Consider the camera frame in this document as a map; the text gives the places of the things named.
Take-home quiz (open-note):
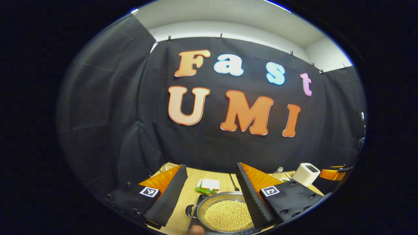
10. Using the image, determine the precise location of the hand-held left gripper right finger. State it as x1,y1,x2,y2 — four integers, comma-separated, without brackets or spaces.
236,162,325,229

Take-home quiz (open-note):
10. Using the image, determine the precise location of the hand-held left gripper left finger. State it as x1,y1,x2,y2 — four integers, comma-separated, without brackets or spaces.
104,164,188,229

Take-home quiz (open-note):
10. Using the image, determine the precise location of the black induction cooktop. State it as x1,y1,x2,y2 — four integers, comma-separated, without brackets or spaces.
188,194,265,235

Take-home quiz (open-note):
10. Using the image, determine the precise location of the stainless steel pot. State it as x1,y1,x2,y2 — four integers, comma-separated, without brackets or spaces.
185,191,258,234

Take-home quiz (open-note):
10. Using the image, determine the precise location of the white toaster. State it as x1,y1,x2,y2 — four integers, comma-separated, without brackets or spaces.
292,163,321,187

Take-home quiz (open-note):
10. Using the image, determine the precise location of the pile of soybeans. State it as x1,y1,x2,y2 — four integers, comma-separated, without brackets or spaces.
203,200,253,231

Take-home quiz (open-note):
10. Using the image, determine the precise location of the sandwich with green lettuce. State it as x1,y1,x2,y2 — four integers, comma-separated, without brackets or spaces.
195,178,221,195

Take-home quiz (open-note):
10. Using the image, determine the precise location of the black power cable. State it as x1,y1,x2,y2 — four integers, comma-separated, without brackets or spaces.
229,173,240,192

